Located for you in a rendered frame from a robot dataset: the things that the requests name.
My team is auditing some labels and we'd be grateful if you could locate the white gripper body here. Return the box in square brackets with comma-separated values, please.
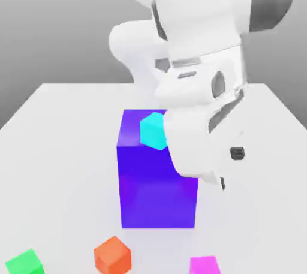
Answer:
[202, 170, 228, 192]

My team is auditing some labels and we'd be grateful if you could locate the small cyan cube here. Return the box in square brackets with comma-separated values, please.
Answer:
[139, 112, 169, 152]

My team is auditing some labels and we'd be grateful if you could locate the small magenta cube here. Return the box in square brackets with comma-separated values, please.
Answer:
[189, 255, 222, 274]

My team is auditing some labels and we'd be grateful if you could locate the small orange cube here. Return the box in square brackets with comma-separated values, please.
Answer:
[93, 235, 133, 274]

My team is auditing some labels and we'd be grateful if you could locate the small green cube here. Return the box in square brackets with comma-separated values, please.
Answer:
[5, 248, 46, 274]

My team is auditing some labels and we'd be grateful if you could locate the large purple box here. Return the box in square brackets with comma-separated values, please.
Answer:
[116, 109, 200, 230]

